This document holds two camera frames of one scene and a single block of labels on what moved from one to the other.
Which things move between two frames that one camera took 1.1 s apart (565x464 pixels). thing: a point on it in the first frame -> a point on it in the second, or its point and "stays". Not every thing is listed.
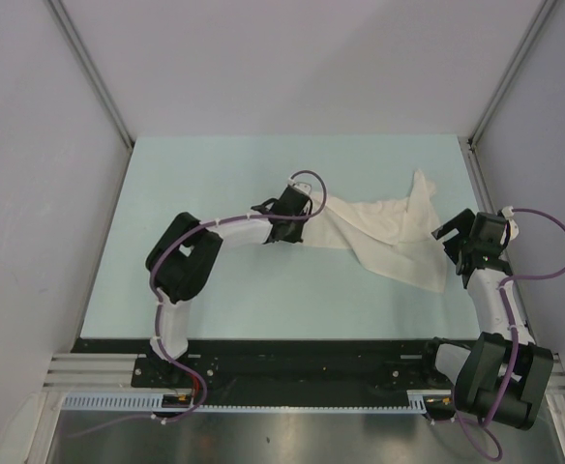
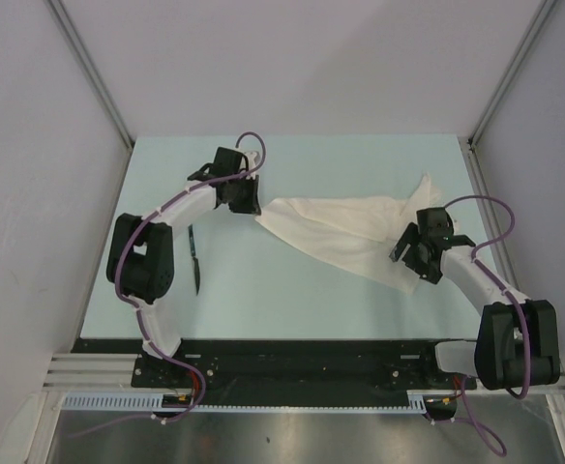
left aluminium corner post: [90, 71] stays
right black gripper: [463, 222] -> [428, 273]
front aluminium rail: [108, 371] stays
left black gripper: [296, 237] -> [251, 206]
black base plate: [216, 366] stays
